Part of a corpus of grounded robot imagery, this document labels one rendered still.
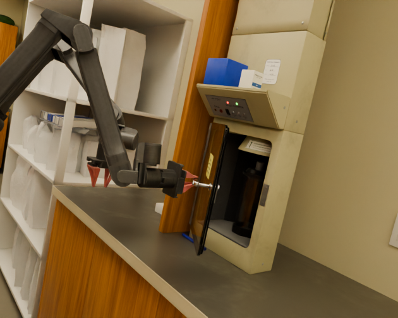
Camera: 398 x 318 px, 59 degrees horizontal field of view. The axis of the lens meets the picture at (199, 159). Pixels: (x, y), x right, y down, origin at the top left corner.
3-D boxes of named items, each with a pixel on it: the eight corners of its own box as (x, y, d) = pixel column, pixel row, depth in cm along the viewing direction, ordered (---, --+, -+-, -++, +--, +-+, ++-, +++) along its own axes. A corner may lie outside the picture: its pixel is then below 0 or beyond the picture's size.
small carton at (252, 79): (247, 91, 114) (251, 73, 113) (259, 93, 111) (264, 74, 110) (237, 88, 111) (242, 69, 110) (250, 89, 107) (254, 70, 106)
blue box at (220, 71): (223, 90, 127) (228, 65, 126) (242, 92, 119) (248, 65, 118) (202, 84, 120) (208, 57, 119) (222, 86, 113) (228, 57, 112)
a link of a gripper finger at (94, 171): (110, 190, 122) (115, 163, 121) (90, 189, 117) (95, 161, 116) (102, 184, 127) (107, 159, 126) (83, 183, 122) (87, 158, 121)
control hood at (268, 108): (213, 117, 130) (219, 89, 129) (284, 130, 106) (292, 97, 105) (189, 111, 123) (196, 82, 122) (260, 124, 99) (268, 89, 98)
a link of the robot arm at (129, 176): (113, 180, 101) (115, 182, 93) (117, 140, 101) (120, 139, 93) (154, 183, 104) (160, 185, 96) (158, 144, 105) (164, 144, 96)
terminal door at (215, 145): (191, 225, 133) (213, 122, 129) (199, 258, 103) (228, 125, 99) (189, 224, 133) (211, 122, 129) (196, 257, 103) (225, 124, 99)
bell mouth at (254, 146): (259, 151, 137) (262, 137, 136) (297, 161, 124) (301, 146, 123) (227, 146, 125) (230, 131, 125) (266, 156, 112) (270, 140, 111)
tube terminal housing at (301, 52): (232, 232, 152) (273, 54, 143) (294, 265, 128) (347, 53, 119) (188, 236, 136) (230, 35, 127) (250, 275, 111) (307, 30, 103)
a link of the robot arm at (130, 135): (114, 121, 129) (110, 107, 121) (144, 127, 128) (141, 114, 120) (103, 149, 124) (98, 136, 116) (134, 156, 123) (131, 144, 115)
